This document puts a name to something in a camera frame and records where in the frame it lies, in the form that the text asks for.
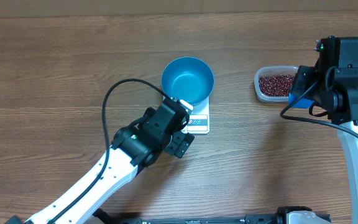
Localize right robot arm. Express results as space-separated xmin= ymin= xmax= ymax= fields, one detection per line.
xmin=290 ymin=35 xmax=358 ymax=223

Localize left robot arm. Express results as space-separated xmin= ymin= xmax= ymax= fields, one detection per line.
xmin=26 ymin=98 xmax=194 ymax=223

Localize red adzuki beans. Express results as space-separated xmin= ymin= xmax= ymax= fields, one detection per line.
xmin=259 ymin=74 xmax=295 ymax=97

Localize clear plastic food container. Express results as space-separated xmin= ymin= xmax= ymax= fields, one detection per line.
xmin=254 ymin=65 xmax=298 ymax=103

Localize blue plastic measuring scoop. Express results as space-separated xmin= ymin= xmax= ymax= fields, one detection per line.
xmin=288 ymin=93 xmax=314 ymax=109

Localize blue metal bowl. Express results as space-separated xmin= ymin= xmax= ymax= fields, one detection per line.
xmin=161 ymin=57 xmax=215 ymax=106

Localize white digital kitchen scale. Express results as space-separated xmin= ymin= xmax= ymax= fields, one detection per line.
xmin=182 ymin=98 xmax=210 ymax=134

